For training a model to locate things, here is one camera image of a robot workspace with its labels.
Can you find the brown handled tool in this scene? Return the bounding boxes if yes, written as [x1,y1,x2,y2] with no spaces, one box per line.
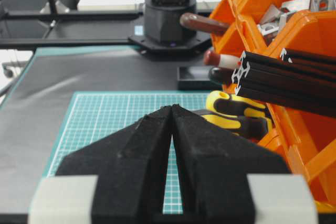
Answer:
[180,13,230,36]

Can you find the black aluminium extrusion bar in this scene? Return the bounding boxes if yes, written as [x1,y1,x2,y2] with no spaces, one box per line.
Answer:
[232,51,335,118]

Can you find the orange container rack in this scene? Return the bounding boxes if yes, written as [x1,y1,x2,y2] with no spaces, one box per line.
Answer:
[209,0,336,214]

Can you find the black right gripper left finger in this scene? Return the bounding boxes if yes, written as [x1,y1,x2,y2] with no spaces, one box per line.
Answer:
[28,106,172,223]

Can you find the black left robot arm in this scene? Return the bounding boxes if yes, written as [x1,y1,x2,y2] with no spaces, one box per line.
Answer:
[28,0,200,223]

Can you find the green cutting mat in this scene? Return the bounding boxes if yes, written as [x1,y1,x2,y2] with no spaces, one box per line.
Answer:
[46,91,216,215]

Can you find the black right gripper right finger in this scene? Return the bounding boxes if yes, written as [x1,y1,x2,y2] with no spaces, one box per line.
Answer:
[172,105,318,223]

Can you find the black handled screwdriver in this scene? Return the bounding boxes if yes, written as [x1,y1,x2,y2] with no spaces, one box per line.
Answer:
[208,67,234,86]

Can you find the black table mat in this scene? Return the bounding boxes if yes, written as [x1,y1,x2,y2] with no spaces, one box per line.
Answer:
[1,46,201,215]

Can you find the black shallow tray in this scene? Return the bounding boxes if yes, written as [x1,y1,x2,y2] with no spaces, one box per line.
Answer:
[177,66,222,91]

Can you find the silver aluminium corner brackets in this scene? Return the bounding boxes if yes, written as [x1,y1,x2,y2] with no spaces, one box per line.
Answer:
[257,0,335,37]

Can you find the yellow black handled cutter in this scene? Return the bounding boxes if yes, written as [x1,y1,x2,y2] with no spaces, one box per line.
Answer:
[193,91,272,140]

